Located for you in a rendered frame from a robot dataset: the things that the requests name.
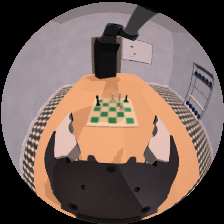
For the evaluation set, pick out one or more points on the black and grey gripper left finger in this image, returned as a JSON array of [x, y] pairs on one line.
[[62, 148]]

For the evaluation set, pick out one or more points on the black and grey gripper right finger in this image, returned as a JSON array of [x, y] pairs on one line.
[[162, 153]]

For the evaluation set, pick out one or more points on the green and cream chessboard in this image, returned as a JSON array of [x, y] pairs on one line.
[[109, 115]]

